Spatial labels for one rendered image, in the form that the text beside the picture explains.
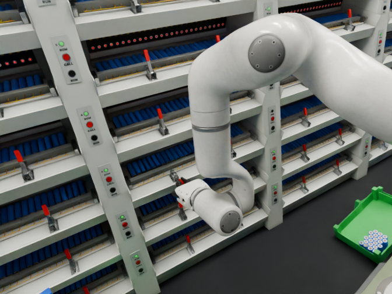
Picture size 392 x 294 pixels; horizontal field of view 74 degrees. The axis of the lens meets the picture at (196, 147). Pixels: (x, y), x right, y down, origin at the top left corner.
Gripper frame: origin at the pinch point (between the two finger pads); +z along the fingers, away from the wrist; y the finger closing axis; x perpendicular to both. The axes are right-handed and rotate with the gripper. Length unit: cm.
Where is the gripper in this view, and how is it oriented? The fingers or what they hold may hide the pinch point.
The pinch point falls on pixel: (181, 183)
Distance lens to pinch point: 94.6
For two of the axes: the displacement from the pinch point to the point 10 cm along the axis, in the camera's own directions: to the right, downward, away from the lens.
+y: 8.7, -3.2, 3.6
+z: -4.4, -1.9, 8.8
